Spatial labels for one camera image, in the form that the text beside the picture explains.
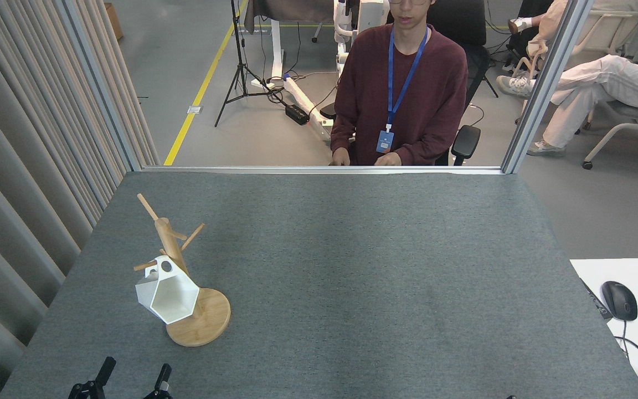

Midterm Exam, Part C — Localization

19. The beige armchair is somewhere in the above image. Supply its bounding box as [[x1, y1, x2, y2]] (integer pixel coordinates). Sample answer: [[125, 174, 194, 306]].
[[510, 10, 638, 131]]

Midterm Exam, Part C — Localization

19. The white-legged standing desk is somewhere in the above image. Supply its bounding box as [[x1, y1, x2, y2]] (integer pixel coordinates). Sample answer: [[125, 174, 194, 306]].
[[243, 0, 347, 142]]

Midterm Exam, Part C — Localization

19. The person in tan clothes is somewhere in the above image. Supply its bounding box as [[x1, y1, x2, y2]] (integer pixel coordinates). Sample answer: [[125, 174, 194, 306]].
[[507, 0, 569, 56]]

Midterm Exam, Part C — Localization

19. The grey chair with white legs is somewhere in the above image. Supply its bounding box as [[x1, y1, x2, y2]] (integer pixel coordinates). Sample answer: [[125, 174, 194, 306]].
[[582, 100, 638, 186]]

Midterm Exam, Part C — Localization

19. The white hexagonal cup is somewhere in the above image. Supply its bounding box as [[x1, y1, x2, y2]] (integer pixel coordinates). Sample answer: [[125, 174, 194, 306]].
[[135, 255, 200, 325]]

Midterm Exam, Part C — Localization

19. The white machine on stand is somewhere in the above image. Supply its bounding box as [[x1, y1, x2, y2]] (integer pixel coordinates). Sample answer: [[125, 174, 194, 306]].
[[333, 0, 390, 84]]

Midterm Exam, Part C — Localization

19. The wooden cup rack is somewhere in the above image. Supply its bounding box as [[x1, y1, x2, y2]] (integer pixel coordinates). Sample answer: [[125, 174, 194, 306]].
[[133, 193, 231, 347]]

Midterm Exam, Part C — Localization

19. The black computer mouse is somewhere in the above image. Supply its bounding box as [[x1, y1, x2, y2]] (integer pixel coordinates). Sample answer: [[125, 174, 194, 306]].
[[600, 281, 638, 322]]

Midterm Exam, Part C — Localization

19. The black narrow device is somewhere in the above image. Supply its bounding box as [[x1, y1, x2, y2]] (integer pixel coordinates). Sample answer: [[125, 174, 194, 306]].
[[581, 279, 613, 320]]

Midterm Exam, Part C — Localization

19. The person in white clothes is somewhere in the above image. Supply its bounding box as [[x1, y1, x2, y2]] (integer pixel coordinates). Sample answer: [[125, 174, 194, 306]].
[[496, 14, 638, 157]]

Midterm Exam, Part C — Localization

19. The black tripod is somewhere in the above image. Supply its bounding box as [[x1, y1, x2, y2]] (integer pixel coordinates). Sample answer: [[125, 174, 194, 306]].
[[214, 0, 286, 128]]

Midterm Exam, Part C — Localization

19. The silver table edge rail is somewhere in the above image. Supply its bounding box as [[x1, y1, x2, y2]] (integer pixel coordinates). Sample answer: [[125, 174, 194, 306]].
[[141, 165, 505, 176]]

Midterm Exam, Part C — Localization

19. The black office chair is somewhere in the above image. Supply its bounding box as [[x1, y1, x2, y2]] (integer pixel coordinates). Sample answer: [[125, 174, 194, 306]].
[[319, 0, 488, 166]]

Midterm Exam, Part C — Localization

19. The person at table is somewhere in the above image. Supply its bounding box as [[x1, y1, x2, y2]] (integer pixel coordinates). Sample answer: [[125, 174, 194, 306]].
[[329, 0, 469, 167]]

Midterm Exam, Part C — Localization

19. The blue lanyard with badge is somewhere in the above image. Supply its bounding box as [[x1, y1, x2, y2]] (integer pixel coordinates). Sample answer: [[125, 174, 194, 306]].
[[375, 25, 429, 155]]

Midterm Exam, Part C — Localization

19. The black power strip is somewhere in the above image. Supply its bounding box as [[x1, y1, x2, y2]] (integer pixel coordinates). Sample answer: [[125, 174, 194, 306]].
[[285, 104, 310, 125]]

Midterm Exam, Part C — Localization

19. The silver post beside side table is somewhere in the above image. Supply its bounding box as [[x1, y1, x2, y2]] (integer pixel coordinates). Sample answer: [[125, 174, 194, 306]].
[[501, 0, 596, 175]]

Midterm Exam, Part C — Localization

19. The brown cardboard box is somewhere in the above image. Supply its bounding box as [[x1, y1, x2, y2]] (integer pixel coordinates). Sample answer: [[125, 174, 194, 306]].
[[103, 2, 124, 40]]

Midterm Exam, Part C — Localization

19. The beige curtain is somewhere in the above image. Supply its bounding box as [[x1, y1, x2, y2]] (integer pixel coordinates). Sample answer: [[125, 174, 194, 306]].
[[0, 0, 160, 399]]

